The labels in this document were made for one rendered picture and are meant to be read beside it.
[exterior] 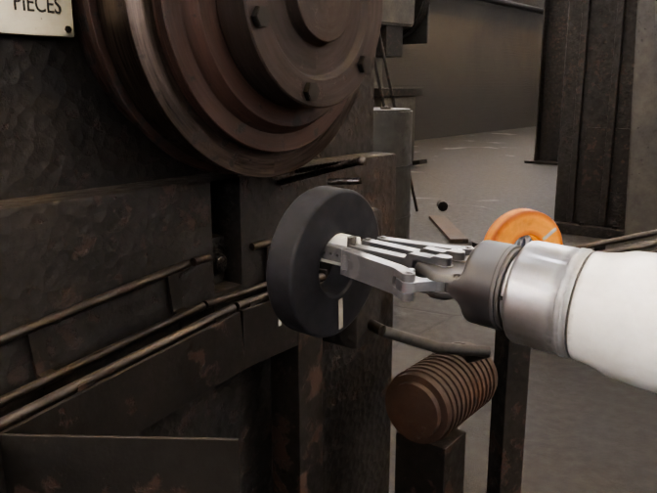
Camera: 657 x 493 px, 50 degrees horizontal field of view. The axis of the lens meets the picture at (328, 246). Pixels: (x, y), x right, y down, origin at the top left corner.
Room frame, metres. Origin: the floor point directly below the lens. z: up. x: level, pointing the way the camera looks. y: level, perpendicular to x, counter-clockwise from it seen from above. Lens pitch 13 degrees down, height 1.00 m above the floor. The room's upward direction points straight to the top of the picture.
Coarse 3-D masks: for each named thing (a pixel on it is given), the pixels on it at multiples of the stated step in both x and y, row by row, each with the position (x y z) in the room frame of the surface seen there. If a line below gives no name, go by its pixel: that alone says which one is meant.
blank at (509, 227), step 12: (504, 216) 1.26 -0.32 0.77; (516, 216) 1.25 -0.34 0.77; (528, 216) 1.26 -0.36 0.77; (540, 216) 1.26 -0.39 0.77; (492, 228) 1.26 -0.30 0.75; (504, 228) 1.24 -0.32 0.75; (516, 228) 1.25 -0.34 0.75; (528, 228) 1.26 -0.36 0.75; (540, 228) 1.26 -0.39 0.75; (552, 228) 1.27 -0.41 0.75; (492, 240) 1.24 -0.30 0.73; (504, 240) 1.24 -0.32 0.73; (516, 240) 1.25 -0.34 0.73; (540, 240) 1.27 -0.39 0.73; (552, 240) 1.27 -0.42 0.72
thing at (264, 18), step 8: (256, 8) 0.82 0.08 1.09; (264, 8) 0.83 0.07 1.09; (256, 16) 0.82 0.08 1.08; (264, 16) 0.83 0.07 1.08; (256, 24) 0.82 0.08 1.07; (264, 24) 0.83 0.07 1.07; (360, 56) 0.99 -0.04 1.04; (368, 56) 0.99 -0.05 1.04; (360, 64) 0.98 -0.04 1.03; (368, 64) 0.99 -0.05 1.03; (304, 88) 0.89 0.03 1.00; (312, 88) 0.89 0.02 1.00; (312, 96) 0.89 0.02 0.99
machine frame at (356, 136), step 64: (0, 64) 0.83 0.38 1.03; (64, 64) 0.90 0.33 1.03; (0, 128) 0.83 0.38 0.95; (64, 128) 0.89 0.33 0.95; (128, 128) 0.97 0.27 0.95; (0, 192) 0.82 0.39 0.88; (64, 192) 0.88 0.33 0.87; (128, 192) 0.90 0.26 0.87; (192, 192) 0.98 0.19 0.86; (256, 192) 1.09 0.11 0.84; (384, 192) 1.38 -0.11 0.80; (0, 256) 0.76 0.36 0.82; (64, 256) 0.82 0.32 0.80; (128, 256) 0.89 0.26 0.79; (192, 256) 0.98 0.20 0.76; (256, 256) 1.08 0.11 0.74; (0, 320) 0.75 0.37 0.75; (64, 320) 0.81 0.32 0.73; (128, 320) 0.89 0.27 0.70; (384, 320) 1.39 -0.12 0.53; (0, 384) 0.74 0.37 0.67; (64, 384) 0.81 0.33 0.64; (256, 384) 1.08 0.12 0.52; (384, 384) 1.39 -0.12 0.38; (256, 448) 1.08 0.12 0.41; (384, 448) 1.39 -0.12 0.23
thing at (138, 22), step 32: (128, 0) 0.79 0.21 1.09; (128, 32) 0.80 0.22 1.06; (128, 64) 0.83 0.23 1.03; (160, 64) 0.82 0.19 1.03; (160, 96) 0.82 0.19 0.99; (352, 96) 1.12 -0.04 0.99; (160, 128) 0.88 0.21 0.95; (192, 128) 0.86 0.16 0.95; (224, 160) 0.90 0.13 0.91; (256, 160) 0.95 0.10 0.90; (288, 160) 1.00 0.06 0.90
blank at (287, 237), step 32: (320, 192) 0.68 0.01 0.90; (352, 192) 0.70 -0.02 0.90; (288, 224) 0.65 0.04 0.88; (320, 224) 0.66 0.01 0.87; (352, 224) 0.71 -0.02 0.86; (288, 256) 0.64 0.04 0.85; (320, 256) 0.66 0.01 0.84; (288, 288) 0.63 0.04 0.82; (320, 288) 0.67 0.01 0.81; (352, 288) 0.71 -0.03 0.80; (288, 320) 0.65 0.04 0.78; (320, 320) 0.67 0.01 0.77; (352, 320) 0.72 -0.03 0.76
